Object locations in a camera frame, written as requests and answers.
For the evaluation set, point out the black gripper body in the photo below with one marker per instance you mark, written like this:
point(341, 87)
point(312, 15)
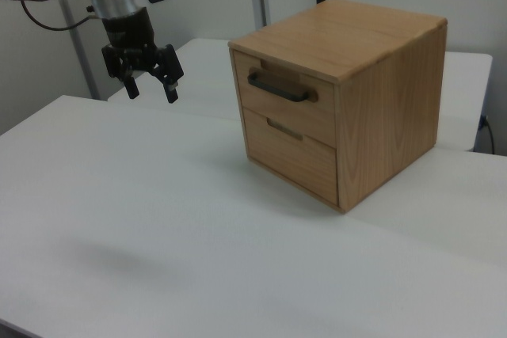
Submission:
point(128, 33)

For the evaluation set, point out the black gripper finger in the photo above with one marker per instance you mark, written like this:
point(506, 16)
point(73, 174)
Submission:
point(130, 86)
point(171, 71)

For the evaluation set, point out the wooden drawer cabinet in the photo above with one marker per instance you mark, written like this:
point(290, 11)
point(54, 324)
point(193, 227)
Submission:
point(384, 116)

